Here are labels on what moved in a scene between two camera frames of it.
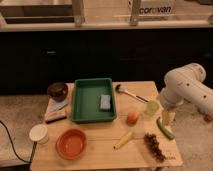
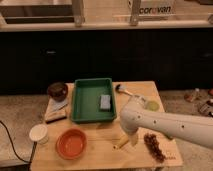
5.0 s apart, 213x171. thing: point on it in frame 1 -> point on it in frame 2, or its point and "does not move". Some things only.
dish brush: x=122 y=89 does not move
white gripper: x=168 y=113 -> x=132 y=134
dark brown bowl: x=57 y=91 does not move
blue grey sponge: x=105 y=101 does not move
